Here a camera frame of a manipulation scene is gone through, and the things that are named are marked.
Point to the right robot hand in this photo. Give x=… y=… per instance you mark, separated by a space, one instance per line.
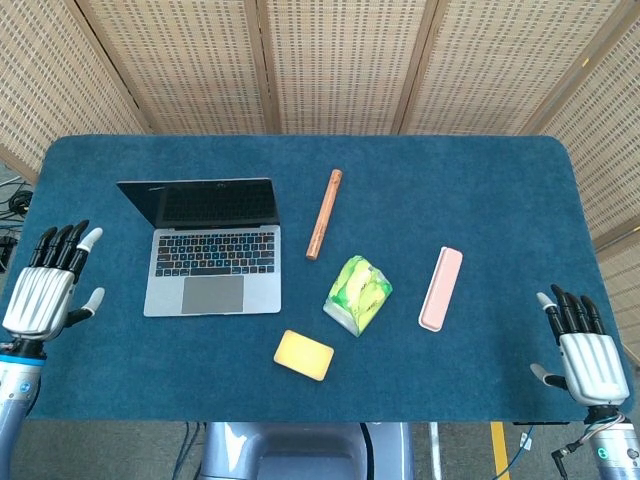
x=590 y=360

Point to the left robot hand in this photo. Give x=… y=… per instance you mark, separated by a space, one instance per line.
x=40 y=295

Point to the silver laptop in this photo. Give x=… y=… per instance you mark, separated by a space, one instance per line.
x=210 y=260

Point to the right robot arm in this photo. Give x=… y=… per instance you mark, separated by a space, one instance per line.
x=612 y=442

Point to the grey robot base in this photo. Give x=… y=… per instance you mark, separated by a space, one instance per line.
x=305 y=450

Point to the pink pencil case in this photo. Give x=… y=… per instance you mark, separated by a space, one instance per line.
x=441 y=289

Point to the green yellow snack packet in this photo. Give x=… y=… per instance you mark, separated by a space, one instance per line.
x=357 y=295

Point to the yellow sponge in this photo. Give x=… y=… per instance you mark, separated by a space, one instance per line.
x=303 y=355

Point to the blue table mat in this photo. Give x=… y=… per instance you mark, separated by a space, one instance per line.
x=320 y=200

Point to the wooden rolling pin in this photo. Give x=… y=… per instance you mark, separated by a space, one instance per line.
x=325 y=214

